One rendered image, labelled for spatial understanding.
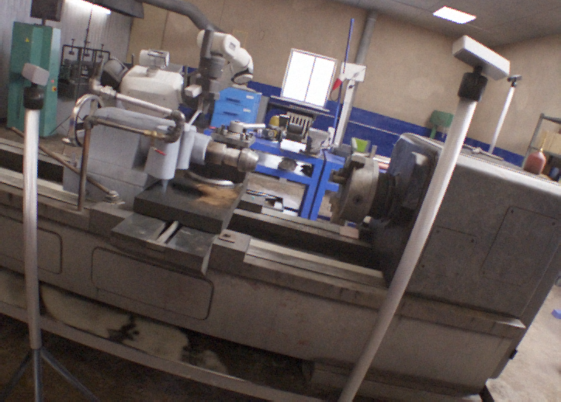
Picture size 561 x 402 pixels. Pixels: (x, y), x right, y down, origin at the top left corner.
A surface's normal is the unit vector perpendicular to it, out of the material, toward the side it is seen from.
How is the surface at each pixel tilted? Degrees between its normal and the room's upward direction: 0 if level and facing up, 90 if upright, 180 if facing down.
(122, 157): 66
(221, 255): 90
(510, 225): 90
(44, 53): 90
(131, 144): 76
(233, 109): 90
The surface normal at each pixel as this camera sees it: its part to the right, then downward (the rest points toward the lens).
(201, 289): -0.10, 0.29
